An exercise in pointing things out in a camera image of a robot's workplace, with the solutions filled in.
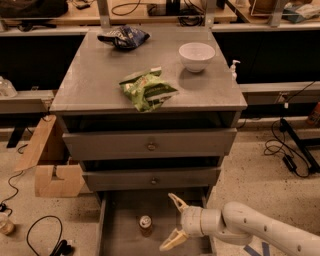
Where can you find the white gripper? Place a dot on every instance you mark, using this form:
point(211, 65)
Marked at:
point(192, 219)

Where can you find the orange soda can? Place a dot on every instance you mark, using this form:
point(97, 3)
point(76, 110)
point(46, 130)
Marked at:
point(145, 225)

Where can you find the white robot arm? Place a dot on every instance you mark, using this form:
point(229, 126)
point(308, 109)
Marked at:
point(237, 224)

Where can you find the grey open bottom drawer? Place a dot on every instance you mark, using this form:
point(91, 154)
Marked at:
point(119, 232)

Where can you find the grey middle drawer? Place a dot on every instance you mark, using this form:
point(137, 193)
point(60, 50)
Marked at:
point(151, 178)

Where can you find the grey top drawer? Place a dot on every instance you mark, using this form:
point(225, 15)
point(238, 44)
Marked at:
point(149, 144)

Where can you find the grey drawer cabinet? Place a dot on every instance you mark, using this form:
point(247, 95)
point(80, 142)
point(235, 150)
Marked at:
point(91, 100)

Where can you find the blue floor tape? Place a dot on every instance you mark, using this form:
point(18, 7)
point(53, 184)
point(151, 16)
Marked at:
point(252, 252)

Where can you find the wooden plank structure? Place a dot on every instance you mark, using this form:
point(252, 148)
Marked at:
point(56, 175)

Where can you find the green chip bag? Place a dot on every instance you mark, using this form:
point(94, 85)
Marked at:
point(147, 90)

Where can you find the black table leg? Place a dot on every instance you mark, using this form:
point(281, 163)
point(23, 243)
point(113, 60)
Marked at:
point(304, 145)

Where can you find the white pump bottle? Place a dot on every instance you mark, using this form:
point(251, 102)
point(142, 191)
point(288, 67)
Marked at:
point(233, 68)

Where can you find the white ceramic bowl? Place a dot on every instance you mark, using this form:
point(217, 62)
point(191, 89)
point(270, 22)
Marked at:
point(196, 56)

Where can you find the clear plastic cup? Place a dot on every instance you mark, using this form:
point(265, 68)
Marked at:
point(6, 225)

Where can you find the orange bottle on floor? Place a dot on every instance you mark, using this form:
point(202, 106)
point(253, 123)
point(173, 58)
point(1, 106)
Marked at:
point(314, 116)

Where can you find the blue chip bag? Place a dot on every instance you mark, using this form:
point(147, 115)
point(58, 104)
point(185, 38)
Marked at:
point(124, 37)

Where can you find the black bag on bench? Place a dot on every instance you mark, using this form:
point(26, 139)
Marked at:
point(33, 8)

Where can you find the black cable power brick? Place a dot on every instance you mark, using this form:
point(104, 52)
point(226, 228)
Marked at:
point(277, 146)

